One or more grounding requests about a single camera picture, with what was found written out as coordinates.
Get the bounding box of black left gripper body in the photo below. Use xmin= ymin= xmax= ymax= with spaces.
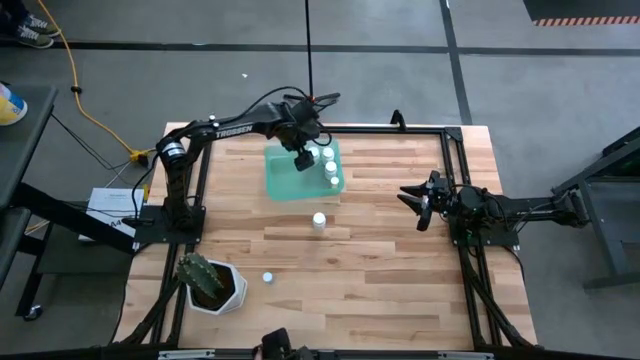
xmin=272 ymin=99 xmax=326 ymax=173

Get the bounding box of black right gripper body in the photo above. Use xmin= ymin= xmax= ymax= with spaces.
xmin=416 ymin=170 xmax=454 ymax=232

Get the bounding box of teal translucent plastic basket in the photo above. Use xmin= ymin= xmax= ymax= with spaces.
xmin=263 ymin=139 xmax=346 ymax=203

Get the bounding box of black tripod stand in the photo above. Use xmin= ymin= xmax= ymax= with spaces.
xmin=282 ymin=0 xmax=342 ymax=109

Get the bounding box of black metal workbench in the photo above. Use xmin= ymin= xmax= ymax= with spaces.
xmin=551 ymin=127 xmax=640 ymax=291

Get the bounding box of green cactus plant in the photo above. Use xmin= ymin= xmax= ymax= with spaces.
xmin=175 ymin=251 xmax=225 ymax=301

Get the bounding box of white faceted plant pot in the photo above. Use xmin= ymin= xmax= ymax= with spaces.
xmin=185 ymin=258 xmax=249 ymax=317

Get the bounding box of black handheld device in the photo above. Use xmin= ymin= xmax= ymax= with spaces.
xmin=252 ymin=327 xmax=315 ymax=360

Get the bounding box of white label sheet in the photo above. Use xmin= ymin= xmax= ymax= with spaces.
xmin=78 ymin=186 xmax=147 ymax=244

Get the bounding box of black orange striped mat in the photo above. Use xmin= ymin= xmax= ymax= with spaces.
xmin=522 ymin=0 xmax=640 ymax=27

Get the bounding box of person's shoe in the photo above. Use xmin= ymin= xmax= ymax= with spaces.
xmin=22 ymin=13 xmax=62 ymax=37
xmin=14 ymin=24 xmax=55 ymax=50

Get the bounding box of black side table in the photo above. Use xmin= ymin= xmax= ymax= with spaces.
xmin=0 ymin=84 xmax=139 ymax=321

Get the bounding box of yellow blue white container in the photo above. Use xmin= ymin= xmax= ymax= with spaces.
xmin=0 ymin=82 xmax=29 ymax=126

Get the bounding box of person's leg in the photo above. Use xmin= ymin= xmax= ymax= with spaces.
xmin=0 ymin=0 xmax=31 ymax=26

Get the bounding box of black aluminium table frame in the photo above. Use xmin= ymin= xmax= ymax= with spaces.
xmin=119 ymin=109 xmax=539 ymax=360

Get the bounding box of black floor cable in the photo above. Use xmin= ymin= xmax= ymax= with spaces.
xmin=49 ymin=112 xmax=151 ymax=194

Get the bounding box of yellow extension cable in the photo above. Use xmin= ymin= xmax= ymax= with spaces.
xmin=37 ymin=0 xmax=150 ymax=166

